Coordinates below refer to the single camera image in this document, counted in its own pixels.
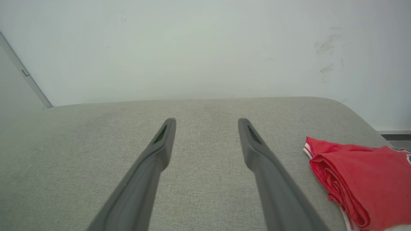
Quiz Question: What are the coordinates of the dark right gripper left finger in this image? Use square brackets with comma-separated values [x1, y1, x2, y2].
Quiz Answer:
[87, 118, 177, 231]

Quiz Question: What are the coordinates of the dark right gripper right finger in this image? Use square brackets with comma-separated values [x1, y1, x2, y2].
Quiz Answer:
[238, 118, 331, 231]

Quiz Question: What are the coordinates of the red white basketball jersey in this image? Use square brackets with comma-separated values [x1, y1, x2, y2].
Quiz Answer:
[303, 136, 411, 231]

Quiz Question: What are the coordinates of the grey fabric sofa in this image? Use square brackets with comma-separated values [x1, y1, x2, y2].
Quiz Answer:
[0, 96, 395, 231]

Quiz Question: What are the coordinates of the dark baseboard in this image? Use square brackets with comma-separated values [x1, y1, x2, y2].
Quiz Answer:
[376, 130, 411, 141]

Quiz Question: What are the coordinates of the grey metal wall strip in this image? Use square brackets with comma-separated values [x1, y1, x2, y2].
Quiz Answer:
[0, 32, 53, 109]

